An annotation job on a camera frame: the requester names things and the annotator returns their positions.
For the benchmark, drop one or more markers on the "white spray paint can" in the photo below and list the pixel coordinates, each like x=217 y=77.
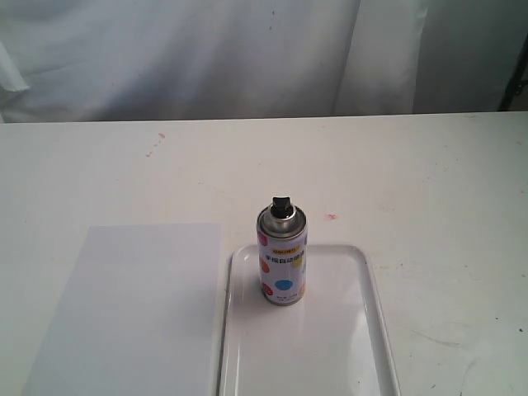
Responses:
x=282 y=237

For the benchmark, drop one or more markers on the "white plastic tray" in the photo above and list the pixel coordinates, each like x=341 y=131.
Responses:
x=332 y=342

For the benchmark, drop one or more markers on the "white paper sheet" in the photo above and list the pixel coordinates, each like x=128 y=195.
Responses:
x=137 y=315

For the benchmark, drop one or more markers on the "white backdrop cloth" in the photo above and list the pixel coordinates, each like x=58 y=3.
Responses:
x=64 y=61

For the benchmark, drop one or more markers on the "black stand in corner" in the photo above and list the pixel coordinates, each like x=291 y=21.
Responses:
x=515 y=96

